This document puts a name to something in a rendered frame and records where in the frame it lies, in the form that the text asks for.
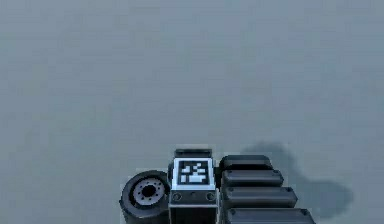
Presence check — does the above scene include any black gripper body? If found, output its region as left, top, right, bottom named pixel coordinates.
left=119, top=169, right=172, bottom=224

